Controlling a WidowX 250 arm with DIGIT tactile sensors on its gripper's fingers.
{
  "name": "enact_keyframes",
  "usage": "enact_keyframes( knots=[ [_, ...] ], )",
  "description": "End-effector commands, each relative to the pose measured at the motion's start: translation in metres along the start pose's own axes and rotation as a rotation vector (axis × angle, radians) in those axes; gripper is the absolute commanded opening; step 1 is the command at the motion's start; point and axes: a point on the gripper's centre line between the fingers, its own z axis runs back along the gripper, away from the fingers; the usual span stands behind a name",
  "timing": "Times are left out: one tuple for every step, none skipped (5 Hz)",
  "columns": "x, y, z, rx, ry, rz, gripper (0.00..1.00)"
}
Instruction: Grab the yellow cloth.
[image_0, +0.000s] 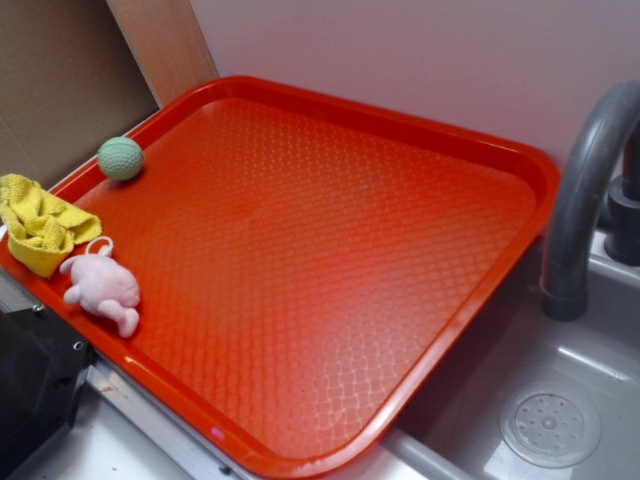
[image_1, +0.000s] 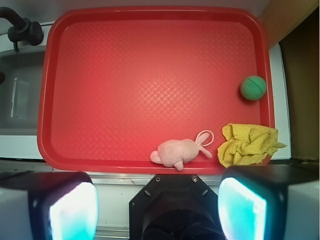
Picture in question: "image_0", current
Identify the yellow knitted cloth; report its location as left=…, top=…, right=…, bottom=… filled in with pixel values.
left=1, top=174, right=102, bottom=279

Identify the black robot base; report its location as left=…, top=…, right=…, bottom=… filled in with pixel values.
left=1, top=309, right=92, bottom=479

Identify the red plastic tray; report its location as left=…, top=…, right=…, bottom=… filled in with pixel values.
left=1, top=77, right=559, bottom=479

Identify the green dimpled ball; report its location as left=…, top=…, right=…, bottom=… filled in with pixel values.
left=97, top=137, right=144, bottom=181

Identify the pink plush toy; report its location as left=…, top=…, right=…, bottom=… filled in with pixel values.
left=59, top=236, right=141, bottom=338

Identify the grey curved faucet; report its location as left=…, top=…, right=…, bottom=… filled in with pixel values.
left=540, top=80, right=639, bottom=321

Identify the wooden board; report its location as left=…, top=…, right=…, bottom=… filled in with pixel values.
left=107, top=0, right=218, bottom=108

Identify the grey toy sink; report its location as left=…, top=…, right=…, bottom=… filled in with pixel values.
left=0, top=227, right=640, bottom=480

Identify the round sink drain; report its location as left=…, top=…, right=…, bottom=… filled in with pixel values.
left=499, top=382, right=602, bottom=469

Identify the brown cardboard panel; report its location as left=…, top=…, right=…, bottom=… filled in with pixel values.
left=1, top=1, right=157, bottom=187

